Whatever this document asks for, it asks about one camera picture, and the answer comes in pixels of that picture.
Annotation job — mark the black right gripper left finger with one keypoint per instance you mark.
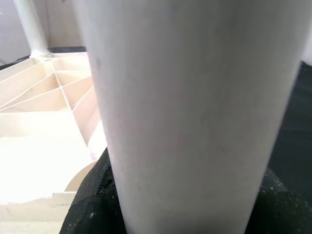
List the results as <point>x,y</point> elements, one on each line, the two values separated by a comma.
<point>95,207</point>

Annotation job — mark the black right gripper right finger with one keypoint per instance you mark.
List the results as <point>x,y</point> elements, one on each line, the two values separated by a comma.
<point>282,214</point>

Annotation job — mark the white plastic children table top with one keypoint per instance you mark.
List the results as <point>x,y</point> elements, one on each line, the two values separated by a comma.
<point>36,146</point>

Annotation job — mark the white plastic table leg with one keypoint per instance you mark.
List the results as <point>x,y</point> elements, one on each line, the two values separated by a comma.
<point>31,24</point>
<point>195,109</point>

